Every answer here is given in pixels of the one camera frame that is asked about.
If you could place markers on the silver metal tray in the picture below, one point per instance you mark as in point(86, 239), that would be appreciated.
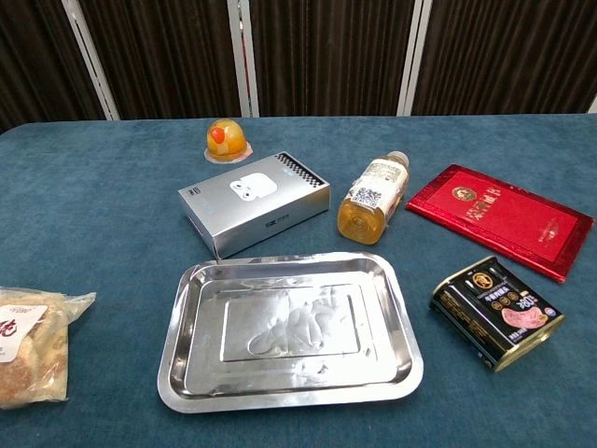
point(289, 326)

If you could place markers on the bagged bread in clear wrapper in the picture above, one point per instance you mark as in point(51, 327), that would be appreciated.
point(32, 345)

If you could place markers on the silver earbuds box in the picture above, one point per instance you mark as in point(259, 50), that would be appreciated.
point(254, 205)

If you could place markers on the amber drink plastic bottle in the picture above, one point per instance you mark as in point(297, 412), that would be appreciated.
point(370, 200)

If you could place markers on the fruit jelly cup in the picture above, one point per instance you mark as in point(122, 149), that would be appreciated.
point(226, 140)

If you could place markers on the dark pleated curtain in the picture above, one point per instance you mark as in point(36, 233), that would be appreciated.
point(326, 51)

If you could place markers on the red foil envelope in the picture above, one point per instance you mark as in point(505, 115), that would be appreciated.
point(499, 219)

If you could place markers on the black luncheon meat can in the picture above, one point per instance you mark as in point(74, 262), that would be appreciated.
point(496, 310)

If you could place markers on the white partition frame post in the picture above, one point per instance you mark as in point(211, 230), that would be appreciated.
point(410, 56)
point(91, 58)
point(243, 56)

